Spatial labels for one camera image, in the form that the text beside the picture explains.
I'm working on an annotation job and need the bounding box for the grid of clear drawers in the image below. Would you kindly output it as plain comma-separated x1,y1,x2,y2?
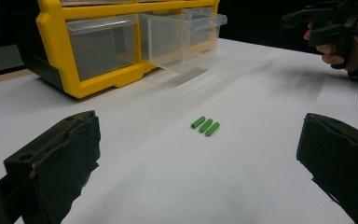
59,0,220,82

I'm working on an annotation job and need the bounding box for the green plastic spacer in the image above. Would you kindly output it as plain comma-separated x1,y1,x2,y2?
205,121,221,137
198,118,213,134
190,116,207,130

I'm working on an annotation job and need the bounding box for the transparent plastic drawer bin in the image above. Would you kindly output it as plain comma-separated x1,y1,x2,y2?
139,7,228,75

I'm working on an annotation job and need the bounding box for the yellow black organizer cabinet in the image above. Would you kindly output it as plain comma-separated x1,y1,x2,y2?
17,0,222,100

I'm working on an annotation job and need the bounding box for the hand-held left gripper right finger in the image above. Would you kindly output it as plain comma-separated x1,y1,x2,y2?
296,112,358,224

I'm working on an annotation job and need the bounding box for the brown wooden board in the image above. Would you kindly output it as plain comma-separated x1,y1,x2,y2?
0,68,35,88

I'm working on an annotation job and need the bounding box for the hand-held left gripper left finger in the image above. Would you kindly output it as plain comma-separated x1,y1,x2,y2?
3,110,102,224

